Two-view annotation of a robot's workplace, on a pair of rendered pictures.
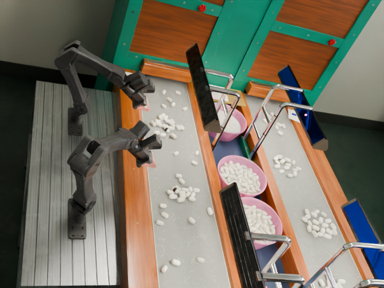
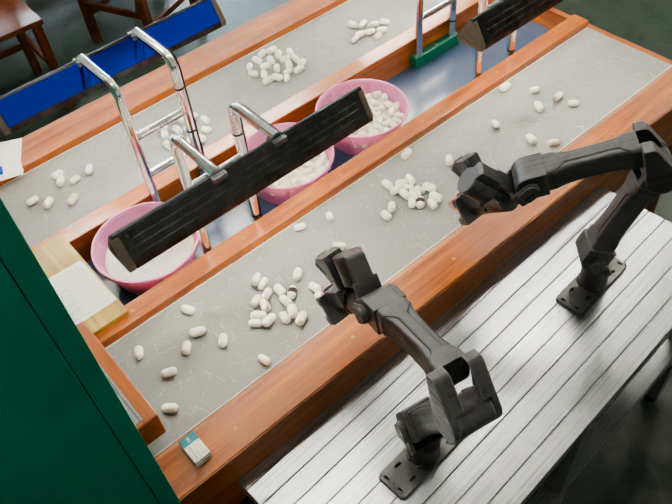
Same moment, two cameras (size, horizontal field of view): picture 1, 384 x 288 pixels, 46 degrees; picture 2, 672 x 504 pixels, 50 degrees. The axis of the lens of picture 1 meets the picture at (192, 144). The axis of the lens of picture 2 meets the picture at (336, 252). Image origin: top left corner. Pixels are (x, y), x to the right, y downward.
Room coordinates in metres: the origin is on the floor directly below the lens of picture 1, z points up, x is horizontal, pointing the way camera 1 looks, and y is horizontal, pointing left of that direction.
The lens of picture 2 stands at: (1.93, 1.19, 2.06)
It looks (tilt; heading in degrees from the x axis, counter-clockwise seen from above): 49 degrees down; 258
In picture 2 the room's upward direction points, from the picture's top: 6 degrees counter-clockwise
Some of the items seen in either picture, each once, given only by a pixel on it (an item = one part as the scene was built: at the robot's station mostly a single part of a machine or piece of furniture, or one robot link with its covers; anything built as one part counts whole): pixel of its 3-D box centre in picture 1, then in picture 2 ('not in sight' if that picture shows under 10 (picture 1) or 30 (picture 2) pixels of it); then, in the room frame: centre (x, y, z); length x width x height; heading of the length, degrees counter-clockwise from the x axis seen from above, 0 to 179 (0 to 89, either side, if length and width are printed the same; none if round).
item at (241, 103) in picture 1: (218, 94); (65, 288); (2.33, -0.02, 0.77); 0.33 x 0.15 x 0.01; 115
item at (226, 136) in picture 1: (222, 123); (150, 252); (2.13, -0.11, 0.72); 0.27 x 0.27 x 0.10
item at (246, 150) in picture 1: (274, 126); (149, 129); (2.06, -0.37, 0.90); 0.20 x 0.19 x 0.45; 25
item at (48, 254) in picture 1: (127, 172); (427, 306); (1.52, 0.22, 0.65); 1.20 x 0.90 x 0.04; 28
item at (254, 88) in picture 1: (269, 91); not in sight; (2.52, -0.31, 0.83); 0.30 x 0.06 x 0.07; 115
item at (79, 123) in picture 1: (76, 116); (424, 446); (1.67, 0.58, 0.71); 0.20 x 0.07 x 0.08; 28
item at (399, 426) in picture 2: (80, 106); (420, 428); (1.67, 0.57, 0.77); 0.09 x 0.06 x 0.06; 13
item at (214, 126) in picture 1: (203, 83); (247, 168); (1.86, 0.07, 1.08); 0.62 x 0.08 x 0.07; 25
